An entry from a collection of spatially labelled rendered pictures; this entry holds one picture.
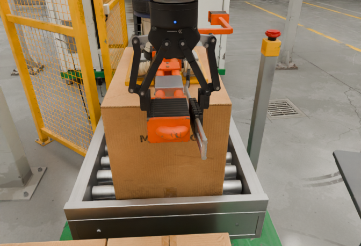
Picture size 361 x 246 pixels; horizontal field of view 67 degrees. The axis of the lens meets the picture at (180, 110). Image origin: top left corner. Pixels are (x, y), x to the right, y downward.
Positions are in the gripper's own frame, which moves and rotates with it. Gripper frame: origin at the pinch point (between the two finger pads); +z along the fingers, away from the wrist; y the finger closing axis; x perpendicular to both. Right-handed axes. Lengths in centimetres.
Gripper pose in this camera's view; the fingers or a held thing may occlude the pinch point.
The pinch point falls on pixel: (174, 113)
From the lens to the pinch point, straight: 51.7
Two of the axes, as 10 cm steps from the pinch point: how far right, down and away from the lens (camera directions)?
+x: 0.6, 5.0, -8.7
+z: 0.0, 8.7, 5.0
